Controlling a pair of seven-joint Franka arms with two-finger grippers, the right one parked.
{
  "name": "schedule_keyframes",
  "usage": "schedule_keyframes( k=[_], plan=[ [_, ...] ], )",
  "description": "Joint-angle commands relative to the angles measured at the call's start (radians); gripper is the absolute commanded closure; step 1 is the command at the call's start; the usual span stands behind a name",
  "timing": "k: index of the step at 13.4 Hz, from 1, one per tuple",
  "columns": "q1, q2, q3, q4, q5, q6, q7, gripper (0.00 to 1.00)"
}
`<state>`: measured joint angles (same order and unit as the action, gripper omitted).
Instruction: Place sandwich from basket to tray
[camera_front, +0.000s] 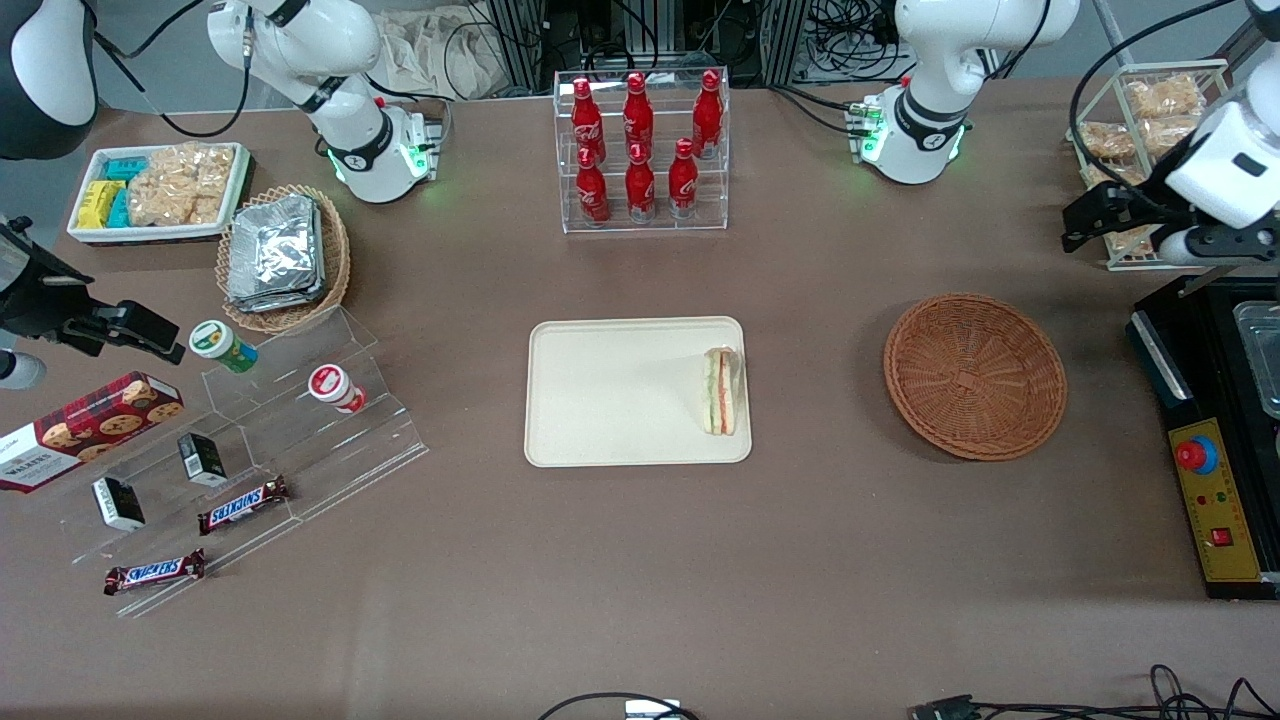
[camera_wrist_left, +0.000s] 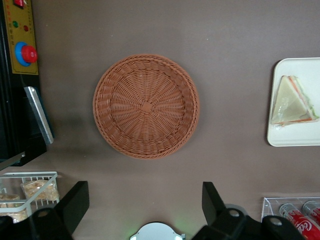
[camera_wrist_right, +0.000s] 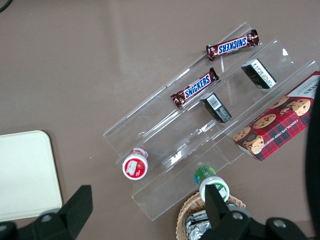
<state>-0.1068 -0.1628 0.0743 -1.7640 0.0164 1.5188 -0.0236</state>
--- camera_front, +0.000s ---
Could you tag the clear bag of fried snacks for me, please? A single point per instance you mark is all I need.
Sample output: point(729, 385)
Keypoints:
point(1130, 245)
point(1108, 140)
point(1165, 97)
point(1168, 135)

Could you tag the silver foil-wrapped pack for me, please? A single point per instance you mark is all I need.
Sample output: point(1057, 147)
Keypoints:
point(275, 240)
point(275, 298)

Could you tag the empty round wicker basket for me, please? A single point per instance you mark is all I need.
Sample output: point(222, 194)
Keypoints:
point(975, 375)

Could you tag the white rectangular snack bin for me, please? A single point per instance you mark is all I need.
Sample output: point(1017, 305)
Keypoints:
point(150, 233)

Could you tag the green lid snack cup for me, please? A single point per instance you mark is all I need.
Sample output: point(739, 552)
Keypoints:
point(215, 340)

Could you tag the teal snack pack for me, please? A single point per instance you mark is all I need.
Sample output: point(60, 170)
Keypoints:
point(125, 168)
point(120, 210)

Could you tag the clear bag of crackers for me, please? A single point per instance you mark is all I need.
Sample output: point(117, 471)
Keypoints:
point(170, 200)
point(195, 165)

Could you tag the beige crumpled cloth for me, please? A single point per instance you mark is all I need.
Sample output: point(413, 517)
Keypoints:
point(440, 55)

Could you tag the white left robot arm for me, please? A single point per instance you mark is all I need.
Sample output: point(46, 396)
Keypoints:
point(930, 130)

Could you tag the yellow control panel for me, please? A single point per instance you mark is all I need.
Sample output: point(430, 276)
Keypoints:
point(1225, 520)

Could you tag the white plug block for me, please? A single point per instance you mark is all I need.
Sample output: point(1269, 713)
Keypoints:
point(652, 710)

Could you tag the wicker basket holding foil packs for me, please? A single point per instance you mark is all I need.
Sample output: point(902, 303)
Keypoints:
point(335, 260)

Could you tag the cream rectangular plastic tray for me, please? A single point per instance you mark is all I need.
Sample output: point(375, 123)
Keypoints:
point(620, 392)

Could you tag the left gripper grey cylinder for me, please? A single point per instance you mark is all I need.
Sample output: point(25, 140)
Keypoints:
point(1215, 247)

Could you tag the red cola bottle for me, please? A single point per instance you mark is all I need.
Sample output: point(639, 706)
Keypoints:
point(586, 115)
point(708, 110)
point(638, 110)
point(640, 188)
point(683, 182)
point(593, 190)

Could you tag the triangle sandwich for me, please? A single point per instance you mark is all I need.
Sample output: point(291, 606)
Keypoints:
point(722, 395)

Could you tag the clear acrylic stepped display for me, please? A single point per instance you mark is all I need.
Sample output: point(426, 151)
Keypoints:
point(330, 450)

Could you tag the right gripper white cylinder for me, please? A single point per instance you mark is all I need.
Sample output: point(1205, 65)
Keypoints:
point(18, 370)

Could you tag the Snickers chocolate bar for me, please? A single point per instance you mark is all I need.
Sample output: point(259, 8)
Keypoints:
point(243, 505)
point(155, 572)

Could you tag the black appliance housing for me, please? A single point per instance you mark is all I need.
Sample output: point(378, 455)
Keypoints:
point(1160, 350)

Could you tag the steel pan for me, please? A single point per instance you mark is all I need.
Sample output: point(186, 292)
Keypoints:
point(1262, 350)

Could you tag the small black carton box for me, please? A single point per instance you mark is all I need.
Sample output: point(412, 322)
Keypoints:
point(203, 460)
point(118, 503)

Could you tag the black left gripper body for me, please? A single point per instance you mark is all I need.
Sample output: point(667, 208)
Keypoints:
point(1143, 205)

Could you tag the clear acrylic bottle rack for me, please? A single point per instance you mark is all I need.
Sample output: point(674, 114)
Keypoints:
point(660, 225)

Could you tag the red tartan cookie box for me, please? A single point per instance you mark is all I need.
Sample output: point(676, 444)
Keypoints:
point(90, 425)

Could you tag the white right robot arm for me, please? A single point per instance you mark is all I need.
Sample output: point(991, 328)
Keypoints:
point(360, 150)

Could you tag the red lid snack cup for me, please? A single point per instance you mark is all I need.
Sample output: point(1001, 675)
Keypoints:
point(330, 385)

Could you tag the aluminium frame post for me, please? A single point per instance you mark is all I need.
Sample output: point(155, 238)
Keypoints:
point(520, 40)
point(782, 40)

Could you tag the yellow snack pack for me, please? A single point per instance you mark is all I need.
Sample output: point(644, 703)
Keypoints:
point(98, 205)

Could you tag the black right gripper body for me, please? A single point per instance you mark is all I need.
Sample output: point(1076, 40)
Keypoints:
point(35, 297)

